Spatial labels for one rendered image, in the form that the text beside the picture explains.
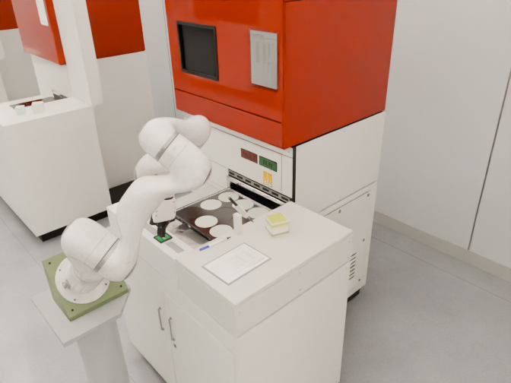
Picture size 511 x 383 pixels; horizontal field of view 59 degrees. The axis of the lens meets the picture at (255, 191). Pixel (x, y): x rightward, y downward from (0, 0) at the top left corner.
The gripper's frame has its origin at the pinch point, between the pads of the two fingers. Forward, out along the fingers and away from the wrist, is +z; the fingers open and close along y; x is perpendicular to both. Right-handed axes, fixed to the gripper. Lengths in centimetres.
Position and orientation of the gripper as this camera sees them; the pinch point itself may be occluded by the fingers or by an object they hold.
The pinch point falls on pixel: (161, 231)
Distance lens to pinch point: 183.1
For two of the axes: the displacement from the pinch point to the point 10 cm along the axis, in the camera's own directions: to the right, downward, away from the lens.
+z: -1.3, 9.3, 3.4
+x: 6.7, 3.3, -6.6
